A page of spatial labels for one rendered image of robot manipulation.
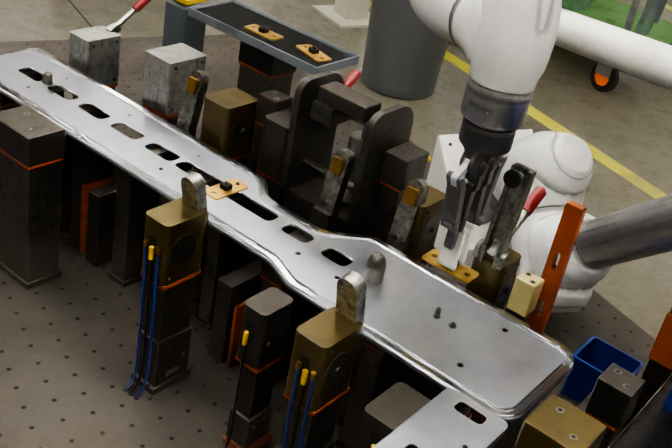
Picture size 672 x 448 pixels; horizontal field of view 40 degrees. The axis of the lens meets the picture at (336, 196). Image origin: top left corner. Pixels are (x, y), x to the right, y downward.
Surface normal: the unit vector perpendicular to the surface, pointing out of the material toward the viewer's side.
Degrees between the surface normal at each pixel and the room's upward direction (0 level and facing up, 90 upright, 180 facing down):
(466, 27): 89
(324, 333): 0
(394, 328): 0
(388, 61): 93
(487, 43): 91
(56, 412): 0
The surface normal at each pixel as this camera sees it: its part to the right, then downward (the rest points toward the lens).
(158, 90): -0.63, 0.28
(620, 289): 0.17, -0.86
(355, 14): 0.50, 0.50
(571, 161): 0.43, -0.34
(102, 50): 0.76, 0.43
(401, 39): -0.25, 0.48
